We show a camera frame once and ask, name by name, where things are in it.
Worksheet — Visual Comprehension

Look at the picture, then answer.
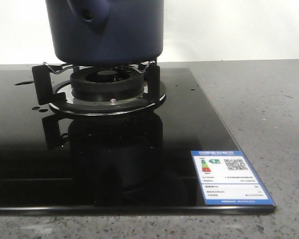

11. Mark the black glass gas cooktop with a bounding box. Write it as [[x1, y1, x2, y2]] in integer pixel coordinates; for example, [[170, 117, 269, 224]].
[[0, 69, 276, 215]]

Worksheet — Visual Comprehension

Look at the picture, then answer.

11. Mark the black metal pot support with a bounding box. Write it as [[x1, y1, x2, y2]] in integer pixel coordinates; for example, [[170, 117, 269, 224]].
[[32, 61, 166, 117]]

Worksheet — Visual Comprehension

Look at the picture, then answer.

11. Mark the blue white energy label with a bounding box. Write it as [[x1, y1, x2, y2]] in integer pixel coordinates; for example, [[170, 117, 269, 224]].
[[191, 150, 275, 206]]

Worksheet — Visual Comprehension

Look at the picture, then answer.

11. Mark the dark blue ceramic pot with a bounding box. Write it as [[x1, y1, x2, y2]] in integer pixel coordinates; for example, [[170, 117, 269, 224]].
[[45, 0, 164, 66]]

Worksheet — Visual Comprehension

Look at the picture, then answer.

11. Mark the black round gas burner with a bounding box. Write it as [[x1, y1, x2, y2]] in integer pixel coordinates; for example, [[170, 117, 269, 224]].
[[70, 66, 144, 102]]

